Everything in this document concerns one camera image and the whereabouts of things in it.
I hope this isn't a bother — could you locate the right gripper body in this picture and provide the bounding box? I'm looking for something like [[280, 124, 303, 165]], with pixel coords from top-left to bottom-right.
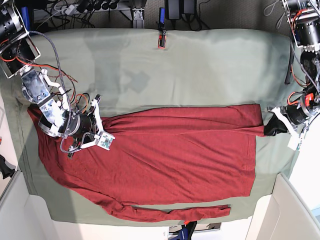
[[66, 94, 105, 158]]

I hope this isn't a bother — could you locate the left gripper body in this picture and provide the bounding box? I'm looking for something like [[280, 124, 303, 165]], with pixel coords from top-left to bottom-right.
[[269, 91, 320, 138]]

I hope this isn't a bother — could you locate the red long-sleeve T-shirt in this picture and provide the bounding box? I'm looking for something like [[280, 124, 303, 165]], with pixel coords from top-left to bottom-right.
[[36, 104, 264, 223]]

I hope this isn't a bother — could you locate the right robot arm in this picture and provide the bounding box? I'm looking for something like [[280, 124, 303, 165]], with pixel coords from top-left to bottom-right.
[[0, 0, 114, 157]]

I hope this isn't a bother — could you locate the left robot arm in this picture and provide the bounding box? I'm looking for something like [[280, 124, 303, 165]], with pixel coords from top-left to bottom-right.
[[264, 0, 320, 138]]

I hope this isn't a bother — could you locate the green table cloth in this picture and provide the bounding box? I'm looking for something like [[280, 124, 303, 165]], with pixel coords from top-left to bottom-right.
[[0, 28, 299, 227]]

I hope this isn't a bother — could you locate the white bin right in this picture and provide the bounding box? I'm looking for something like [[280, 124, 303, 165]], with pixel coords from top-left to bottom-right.
[[246, 173, 320, 240]]

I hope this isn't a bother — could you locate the white bin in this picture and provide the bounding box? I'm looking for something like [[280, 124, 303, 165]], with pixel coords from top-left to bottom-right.
[[0, 170, 60, 240], [246, 173, 320, 240]]

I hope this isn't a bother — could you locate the black clamp far left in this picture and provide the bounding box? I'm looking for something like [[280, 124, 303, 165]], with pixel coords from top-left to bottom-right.
[[0, 155, 16, 179]]

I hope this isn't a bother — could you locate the white bin left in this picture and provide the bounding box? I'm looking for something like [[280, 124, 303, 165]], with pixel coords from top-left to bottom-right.
[[0, 170, 60, 240]]

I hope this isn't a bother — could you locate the blue black clamp top centre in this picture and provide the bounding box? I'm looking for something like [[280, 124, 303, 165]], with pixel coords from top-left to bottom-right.
[[157, 7, 166, 49]]

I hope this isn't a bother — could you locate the blue black clamp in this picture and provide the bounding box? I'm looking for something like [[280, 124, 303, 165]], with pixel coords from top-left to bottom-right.
[[169, 221, 198, 240], [157, 7, 166, 49]]

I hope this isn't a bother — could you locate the blue black clamp bottom centre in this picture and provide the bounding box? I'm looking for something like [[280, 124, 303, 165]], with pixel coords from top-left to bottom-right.
[[169, 221, 198, 240]]

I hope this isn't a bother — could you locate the black power adapter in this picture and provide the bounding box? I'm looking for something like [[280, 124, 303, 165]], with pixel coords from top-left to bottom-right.
[[164, 0, 196, 20]]

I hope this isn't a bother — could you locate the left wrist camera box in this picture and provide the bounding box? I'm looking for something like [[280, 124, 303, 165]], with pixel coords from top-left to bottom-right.
[[287, 136, 303, 151]]

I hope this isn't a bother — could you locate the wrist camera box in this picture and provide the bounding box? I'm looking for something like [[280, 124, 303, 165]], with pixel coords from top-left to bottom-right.
[[97, 131, 116, 151], [287, 136, 303, 151]]

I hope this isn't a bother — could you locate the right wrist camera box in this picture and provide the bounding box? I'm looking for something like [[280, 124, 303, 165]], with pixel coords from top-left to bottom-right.
[[97, 131, 116, 151]]

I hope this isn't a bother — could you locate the grey looped cable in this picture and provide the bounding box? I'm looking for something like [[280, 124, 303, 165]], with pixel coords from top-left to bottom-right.
[[264, 0, 286, 17]]

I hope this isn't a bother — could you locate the grey metal table bracket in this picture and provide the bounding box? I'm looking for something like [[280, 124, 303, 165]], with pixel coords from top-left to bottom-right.
[[132, 8, 145, 29]]

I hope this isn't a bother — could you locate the blue clamp handle top left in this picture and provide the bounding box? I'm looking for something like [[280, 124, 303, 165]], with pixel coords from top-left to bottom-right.
[[20, 6, 29, 18]]

